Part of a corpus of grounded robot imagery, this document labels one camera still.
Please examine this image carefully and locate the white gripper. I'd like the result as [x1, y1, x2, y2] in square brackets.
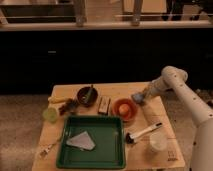
[141, 78, 168, 104]

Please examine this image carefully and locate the blue sponge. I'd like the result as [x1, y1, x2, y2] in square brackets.
[131, 93, 145, 104]

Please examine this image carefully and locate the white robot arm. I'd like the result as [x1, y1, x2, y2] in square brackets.
[142, 66, 213, 171]

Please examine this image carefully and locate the green plastic tray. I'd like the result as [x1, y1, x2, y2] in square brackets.
[56, 116, 126, 169]

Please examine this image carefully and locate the orange bowl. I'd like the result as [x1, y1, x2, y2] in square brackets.
[111, 97, 138, 122]

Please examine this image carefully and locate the orange ball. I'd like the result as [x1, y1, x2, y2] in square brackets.
[119, 104, 130, 115]

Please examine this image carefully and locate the wooden block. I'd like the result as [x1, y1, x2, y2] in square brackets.
[98, 96, 110, 115]

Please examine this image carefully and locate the black white brush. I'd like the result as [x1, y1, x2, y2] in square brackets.
[125, 122, 162, 144]

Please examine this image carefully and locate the green utensil in bowl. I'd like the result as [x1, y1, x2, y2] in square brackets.
[84, 84, 93, 103]

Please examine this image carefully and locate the dark brown bowl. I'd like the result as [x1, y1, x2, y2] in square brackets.
[77, 86, 98, 107]

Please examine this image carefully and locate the dark toy figure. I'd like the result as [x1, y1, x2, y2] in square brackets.
[59, 99, 79, 115]

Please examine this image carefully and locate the grey cloth piece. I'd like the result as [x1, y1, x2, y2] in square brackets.
[66, 131, 95, 150]

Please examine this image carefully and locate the yellow banana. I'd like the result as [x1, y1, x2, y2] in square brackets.
[48, 96, 69, 104]

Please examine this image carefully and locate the green cup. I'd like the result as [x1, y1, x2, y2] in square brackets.
[42, 107, 57, 123]

